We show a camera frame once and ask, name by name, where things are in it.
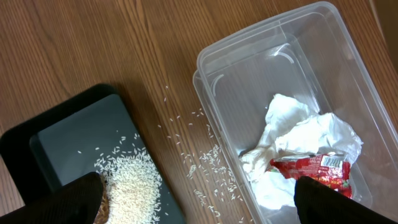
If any red sauce packet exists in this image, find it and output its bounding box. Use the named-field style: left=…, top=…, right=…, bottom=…
left=270, top=154, right=353, bottom=198

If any white napkin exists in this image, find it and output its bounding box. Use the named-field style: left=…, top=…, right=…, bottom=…
left=240, top=94, right=363, bottom=210

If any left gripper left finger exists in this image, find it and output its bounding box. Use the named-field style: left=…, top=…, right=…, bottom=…
left=1, top=172, right=103, bottom=224

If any clear plastic waste bin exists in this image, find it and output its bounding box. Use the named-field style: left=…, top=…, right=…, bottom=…
left=193, top=1, right=397, bottom=223

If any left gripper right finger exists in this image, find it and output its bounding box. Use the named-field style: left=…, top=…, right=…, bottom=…
left=294, top=176, right=397, bottom=224

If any pile of white rice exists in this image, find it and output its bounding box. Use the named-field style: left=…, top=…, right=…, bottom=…
left=77, top=133, right=174, bottom=223

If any brown food scrap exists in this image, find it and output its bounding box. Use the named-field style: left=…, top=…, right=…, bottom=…
left=93, top=182, right=109, bottom=224

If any black rectangular tray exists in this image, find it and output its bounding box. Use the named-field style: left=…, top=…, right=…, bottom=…
left=0, top=83, right=187, bottom=224

